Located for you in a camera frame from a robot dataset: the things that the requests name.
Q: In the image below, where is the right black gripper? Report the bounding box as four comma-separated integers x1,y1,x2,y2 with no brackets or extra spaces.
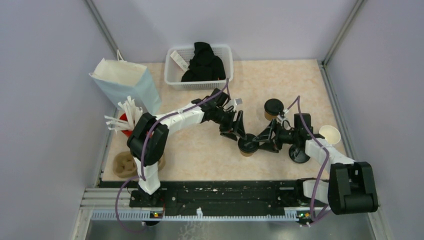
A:
253,119,300,153

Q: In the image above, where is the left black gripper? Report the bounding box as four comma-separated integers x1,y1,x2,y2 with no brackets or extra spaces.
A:
212,107,247,141

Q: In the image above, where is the black coffee cup lid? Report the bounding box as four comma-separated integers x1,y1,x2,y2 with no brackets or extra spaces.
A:
264,98,285,116

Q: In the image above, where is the stack of paper cups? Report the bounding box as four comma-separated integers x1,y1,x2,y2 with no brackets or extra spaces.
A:
318,125,341,145

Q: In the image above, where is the light blue paper bag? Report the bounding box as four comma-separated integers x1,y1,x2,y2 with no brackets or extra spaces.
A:
89,53,162,114

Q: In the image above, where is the brown paper coffee cup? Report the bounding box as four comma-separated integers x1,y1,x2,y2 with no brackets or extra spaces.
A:
264,112,278,121

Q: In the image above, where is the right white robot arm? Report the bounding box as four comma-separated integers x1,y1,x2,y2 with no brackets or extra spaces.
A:
252,113,379,215

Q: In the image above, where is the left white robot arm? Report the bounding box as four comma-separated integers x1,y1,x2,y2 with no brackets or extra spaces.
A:
126,88,247,207

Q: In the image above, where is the black cloth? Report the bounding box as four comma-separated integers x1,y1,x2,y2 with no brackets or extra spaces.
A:
181,42,227,83

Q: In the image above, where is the white plastic basket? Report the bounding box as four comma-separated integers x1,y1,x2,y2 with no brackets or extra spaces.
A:
164,44,234,91

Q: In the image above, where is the white paper packet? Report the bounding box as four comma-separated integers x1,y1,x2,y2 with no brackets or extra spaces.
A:
170,50,189,72

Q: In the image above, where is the red straw holder cup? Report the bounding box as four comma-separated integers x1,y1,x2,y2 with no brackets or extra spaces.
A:
119,112,135,138

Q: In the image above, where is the brown pulp cup carrier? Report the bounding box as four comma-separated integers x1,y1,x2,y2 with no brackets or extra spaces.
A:
111,151,167,179

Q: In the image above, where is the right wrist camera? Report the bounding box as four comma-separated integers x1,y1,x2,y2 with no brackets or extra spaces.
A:
276,110,289,125

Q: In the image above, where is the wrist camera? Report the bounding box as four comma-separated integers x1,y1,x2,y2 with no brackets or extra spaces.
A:
276,110,289,125
226,98,243,111

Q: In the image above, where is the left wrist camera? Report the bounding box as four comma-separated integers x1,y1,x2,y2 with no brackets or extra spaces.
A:
226,98,243,111

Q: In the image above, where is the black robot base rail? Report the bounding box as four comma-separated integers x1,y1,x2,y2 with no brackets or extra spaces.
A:
129,180,310,217

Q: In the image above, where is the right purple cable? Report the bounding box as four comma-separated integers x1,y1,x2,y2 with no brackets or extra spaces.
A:
286,95,332,228

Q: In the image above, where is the purple cable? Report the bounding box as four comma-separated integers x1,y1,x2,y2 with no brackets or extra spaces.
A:
286,95,332,228
114,77,231,234

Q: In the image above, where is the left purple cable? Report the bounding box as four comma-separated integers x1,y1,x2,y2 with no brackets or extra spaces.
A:
114,77,231,234

